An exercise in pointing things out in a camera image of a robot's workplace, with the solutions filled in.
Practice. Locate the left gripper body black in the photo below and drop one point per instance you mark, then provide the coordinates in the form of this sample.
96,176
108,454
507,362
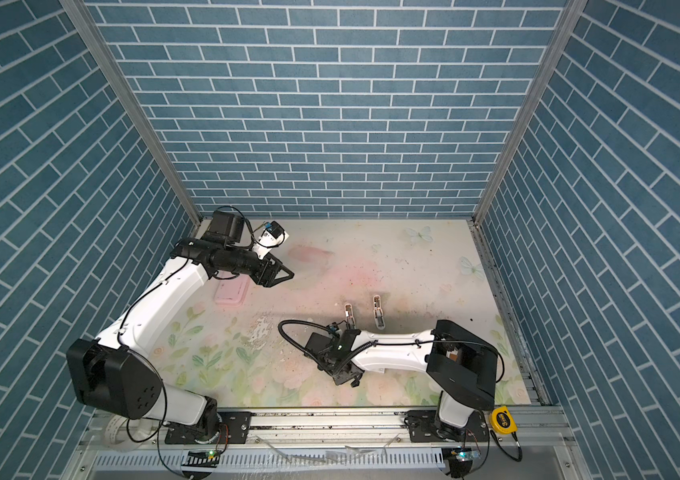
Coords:
246,262

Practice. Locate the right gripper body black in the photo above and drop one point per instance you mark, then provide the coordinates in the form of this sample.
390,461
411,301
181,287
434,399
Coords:
331,369

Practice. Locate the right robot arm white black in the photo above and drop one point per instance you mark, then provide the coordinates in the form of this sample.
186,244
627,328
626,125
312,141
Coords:
465,367

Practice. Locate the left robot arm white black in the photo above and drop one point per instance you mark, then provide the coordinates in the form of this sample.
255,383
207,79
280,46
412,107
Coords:
112,372

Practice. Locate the yellow tape measure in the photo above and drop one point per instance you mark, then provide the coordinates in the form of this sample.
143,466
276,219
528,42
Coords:
502,422

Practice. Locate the clear tape roll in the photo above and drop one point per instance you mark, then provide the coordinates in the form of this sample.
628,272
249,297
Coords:
124,435

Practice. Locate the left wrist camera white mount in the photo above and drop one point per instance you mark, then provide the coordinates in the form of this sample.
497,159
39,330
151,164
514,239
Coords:
272,236

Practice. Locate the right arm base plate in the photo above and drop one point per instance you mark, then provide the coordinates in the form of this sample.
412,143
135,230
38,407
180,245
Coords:
423,427

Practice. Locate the white slotted cable duct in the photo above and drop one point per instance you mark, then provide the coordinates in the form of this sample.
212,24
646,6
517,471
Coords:
261,460

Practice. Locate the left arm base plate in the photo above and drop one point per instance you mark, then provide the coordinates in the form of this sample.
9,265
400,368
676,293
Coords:
232,427

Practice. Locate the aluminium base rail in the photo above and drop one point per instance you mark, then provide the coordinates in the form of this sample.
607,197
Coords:
357,428

